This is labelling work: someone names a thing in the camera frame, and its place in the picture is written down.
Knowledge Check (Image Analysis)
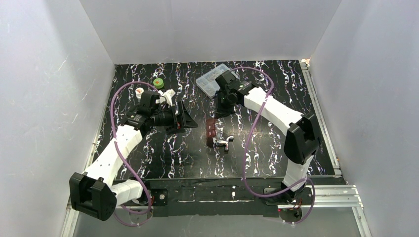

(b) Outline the red weekly pill organizer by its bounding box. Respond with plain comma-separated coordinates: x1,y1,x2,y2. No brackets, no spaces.
205,118,217,147

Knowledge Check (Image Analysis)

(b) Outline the white pill bottle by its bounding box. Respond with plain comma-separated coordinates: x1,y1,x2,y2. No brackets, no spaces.
135,87,145,102

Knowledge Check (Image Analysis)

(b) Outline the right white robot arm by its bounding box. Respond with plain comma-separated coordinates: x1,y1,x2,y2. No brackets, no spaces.
215,71,322,201

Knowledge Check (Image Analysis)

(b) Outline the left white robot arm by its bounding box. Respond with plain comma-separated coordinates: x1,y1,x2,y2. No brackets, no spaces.
69,88,198,221

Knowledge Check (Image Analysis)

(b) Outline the clear plastic compartment box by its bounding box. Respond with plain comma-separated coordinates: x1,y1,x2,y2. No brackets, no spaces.
195,64,231,99

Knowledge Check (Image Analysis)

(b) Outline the green capped dark bottle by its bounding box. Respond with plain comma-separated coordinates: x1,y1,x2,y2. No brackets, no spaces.
153,78,165,89

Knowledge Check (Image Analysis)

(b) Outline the chrome metal faucet fitting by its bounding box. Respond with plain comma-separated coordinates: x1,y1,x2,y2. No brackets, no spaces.
213,135,234,154

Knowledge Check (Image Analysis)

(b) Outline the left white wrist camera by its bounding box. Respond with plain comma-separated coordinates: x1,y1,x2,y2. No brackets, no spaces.
158,89,176,107

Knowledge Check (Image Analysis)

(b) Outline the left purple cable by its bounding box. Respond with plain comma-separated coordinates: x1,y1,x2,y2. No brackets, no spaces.
110,81,165,228

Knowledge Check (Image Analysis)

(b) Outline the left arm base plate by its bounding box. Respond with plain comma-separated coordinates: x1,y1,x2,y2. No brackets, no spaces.
129,188,168,223

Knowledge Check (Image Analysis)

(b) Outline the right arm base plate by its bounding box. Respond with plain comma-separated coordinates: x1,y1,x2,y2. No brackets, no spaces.
263,187,317,226

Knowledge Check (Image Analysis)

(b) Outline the aluminium frame rail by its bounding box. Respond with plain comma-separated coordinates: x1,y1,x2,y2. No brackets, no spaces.
60,60,372,237

